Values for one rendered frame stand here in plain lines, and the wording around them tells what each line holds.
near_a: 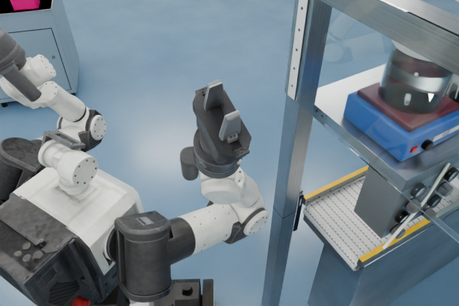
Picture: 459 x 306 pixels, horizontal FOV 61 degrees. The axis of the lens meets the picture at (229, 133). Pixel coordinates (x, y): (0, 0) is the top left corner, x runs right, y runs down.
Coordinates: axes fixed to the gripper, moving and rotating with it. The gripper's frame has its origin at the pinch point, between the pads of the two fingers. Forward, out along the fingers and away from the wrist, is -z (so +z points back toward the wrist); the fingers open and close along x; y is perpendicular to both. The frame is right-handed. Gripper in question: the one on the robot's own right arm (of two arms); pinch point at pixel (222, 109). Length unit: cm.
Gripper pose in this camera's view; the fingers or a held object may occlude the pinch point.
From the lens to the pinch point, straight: 55.3
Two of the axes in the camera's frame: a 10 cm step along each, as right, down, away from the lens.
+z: -0.6, 4.2, 9.0
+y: 8.9, -3.8, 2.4
